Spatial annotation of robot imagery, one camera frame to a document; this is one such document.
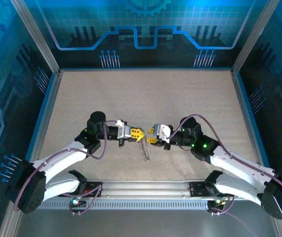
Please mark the clear zip bag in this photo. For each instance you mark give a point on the clear zip bag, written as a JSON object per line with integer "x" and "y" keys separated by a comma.
{"x": 144, "y": 153}

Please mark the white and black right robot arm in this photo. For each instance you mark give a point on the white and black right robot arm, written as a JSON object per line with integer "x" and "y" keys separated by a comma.
{"x": 242, "y": 165}

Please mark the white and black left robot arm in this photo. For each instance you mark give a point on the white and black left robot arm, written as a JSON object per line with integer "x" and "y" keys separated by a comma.
{"x": 61, "y": 158}

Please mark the blue table edge strip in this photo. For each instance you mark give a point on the blue table edge strip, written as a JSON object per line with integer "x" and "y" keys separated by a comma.
{"x": 145, "y": 68}
{"x": 254, "y": 123}
{"x": 40, "y": 118}

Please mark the black board with status lights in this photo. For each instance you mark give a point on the black board with status lights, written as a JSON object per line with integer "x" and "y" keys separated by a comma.
{"x": 76, "y": 202}
{"x": 216, "y": 203}

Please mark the grey metal plate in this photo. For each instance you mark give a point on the grey metal plate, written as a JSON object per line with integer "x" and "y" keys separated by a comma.
{"x": 143, "y": 224}

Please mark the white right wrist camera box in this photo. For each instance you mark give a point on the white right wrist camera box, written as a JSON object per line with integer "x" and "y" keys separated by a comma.
{"x": 163, "y": 130}

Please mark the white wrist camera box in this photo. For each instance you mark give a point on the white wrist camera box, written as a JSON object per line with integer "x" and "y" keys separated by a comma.
{"x": 123, "y": 130}
{"x": 163, "y": 130}

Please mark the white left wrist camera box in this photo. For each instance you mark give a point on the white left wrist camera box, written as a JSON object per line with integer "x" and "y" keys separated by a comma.
{"x": 123, "y": 130}

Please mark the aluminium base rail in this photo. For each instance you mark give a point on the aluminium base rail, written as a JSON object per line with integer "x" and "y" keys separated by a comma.
{"x": 145, "y": 188}

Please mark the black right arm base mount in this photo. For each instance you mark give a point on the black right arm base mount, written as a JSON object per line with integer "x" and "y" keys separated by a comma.
{"x": 197, "y": 188}

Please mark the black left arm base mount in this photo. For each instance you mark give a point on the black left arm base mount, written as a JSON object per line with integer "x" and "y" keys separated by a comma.
{"x": 91, "y": 185}

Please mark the aluminium table side rail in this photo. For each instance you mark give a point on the aluminium table side rail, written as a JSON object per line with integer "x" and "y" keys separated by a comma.
{"x": 46, "y": 118}
{"x": 248, "y": 123}

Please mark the aluminium frame post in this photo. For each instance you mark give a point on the aluminium frame post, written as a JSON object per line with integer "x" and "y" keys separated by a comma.
{"x": 253, "y": 37}
{"x": 37, "y": 37}

